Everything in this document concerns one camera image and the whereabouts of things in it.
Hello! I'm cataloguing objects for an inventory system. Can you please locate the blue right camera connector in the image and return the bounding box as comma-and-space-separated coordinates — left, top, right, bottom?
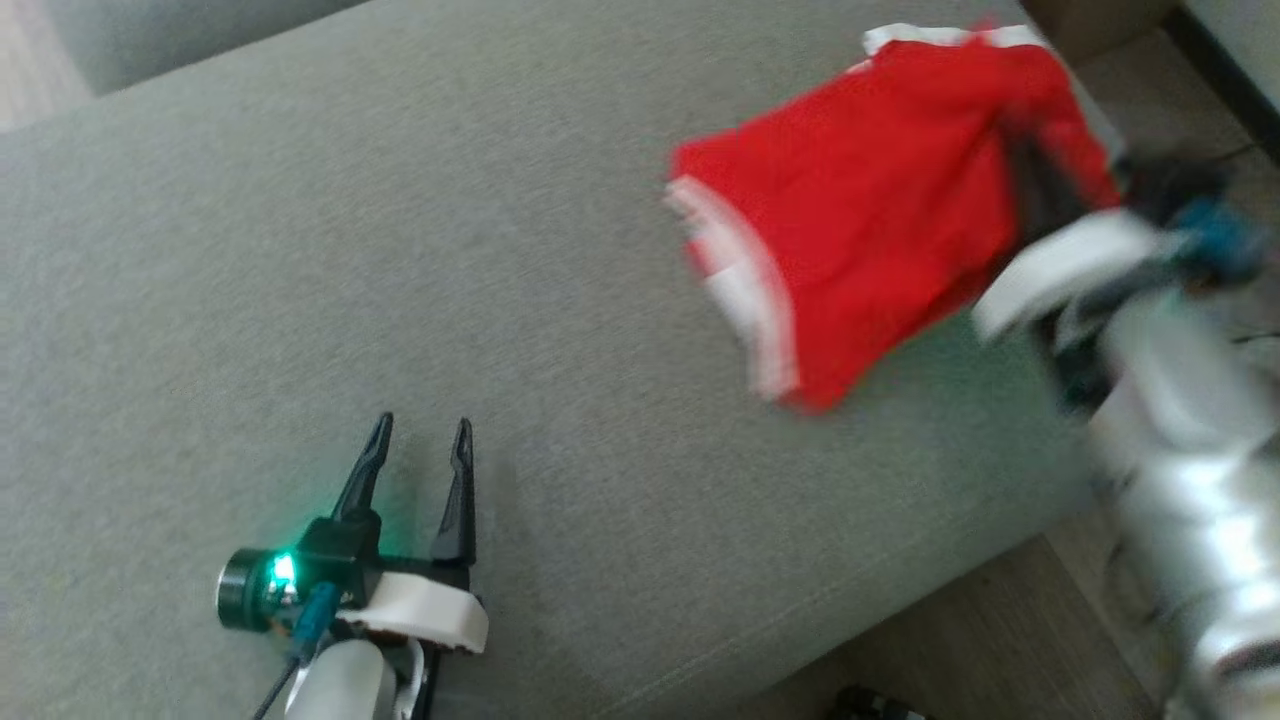
1173, 196, 1268, 288

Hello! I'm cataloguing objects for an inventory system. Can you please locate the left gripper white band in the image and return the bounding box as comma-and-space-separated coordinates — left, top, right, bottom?
298, 412, 492, 658

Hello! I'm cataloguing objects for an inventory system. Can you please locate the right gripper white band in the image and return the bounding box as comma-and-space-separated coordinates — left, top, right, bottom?
970, 125, 1168, 343

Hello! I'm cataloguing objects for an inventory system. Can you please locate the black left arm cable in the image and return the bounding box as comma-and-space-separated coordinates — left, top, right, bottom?
250, 655, 303, 720

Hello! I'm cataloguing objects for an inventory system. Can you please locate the blue left camera connector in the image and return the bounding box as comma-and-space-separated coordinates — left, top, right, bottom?
289, 581, 343, 667

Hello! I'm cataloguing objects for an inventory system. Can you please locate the blue camera connector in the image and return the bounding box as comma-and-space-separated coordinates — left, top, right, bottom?
289, 581, 343, 667
1173, 196, 1268, 288

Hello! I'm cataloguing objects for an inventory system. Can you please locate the red white jersey garment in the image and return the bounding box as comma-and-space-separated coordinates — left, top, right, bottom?
663, 21, 1128, 415

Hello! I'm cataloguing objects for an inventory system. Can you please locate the grey sofa seat cushion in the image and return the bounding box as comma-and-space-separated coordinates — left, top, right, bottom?
42, 0, 373, 98

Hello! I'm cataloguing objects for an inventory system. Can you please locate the large grey sofa ottoman seat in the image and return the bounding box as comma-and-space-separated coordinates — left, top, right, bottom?
0, 0, 1106, 720

